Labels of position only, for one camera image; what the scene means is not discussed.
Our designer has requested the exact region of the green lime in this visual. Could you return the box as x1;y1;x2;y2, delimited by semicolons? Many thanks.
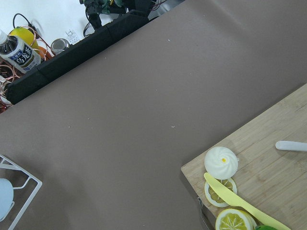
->
255;225;277;230

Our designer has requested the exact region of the white steamed bun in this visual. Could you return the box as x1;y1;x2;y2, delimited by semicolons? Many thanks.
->
204;147;239;180

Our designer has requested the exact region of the half lemon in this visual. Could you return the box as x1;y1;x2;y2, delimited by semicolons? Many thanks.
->
215;208;257;230

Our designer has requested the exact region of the wooden cutting board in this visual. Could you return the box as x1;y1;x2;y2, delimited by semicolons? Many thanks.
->
180;82;307;230

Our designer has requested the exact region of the light blue cup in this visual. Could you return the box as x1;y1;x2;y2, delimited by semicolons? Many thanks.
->
0;178;13;221

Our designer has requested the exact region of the yellow plastic knife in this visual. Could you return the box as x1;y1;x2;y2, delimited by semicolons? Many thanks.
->
204;172;290;230

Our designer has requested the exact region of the lemon slice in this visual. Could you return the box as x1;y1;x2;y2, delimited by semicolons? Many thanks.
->
204;178;237;207

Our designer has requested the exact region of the white wire rack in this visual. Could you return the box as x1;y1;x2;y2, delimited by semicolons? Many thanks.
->
0;155;42;230

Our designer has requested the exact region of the copper wire basket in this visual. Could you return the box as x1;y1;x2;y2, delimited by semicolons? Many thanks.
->
0;26;53;113

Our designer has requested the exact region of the white ceramic spoon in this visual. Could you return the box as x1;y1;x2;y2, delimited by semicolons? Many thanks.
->
275;141;307;152

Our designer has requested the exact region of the metal cup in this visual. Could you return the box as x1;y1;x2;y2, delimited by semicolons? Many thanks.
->
51;38;70;55

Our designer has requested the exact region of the oolong tea bottle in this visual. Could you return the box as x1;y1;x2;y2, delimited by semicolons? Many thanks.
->
0;30;42;74

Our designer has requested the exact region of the yellow lemon in basket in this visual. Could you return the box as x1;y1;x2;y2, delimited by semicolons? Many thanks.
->
9;27;39;53

